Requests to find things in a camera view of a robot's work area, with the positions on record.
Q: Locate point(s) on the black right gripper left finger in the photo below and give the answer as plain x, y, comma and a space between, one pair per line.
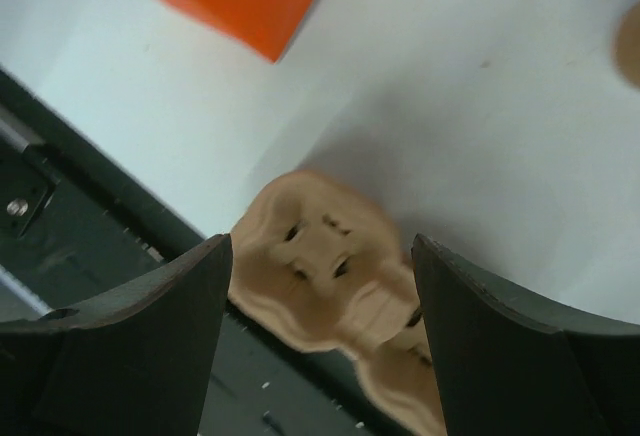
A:
134, 360

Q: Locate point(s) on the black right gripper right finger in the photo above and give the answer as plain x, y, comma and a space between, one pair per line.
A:
509, 361

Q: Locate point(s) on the brown pulp cup carrier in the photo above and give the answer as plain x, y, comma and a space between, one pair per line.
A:
323, 269

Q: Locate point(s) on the stack of brown paper cups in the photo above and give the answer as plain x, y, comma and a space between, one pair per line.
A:
626, 49

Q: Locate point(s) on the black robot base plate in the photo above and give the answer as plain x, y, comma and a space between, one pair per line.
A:
73, 225

